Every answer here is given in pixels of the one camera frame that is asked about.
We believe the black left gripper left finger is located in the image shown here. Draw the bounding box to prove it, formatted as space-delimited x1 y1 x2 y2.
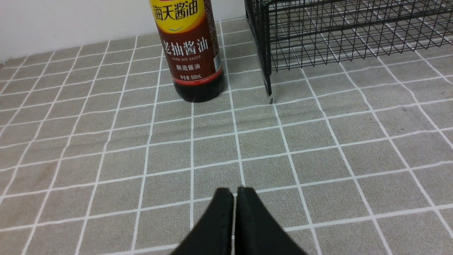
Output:
171 188 234 255

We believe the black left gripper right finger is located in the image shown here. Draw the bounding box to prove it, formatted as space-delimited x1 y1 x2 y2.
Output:
234 187 307 255

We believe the dark soy sauce bottle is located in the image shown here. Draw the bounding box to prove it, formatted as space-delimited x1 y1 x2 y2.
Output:
149 0 225 103

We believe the black wire mesh shelf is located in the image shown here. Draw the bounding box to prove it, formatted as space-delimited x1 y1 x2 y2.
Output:
244 0 453 103

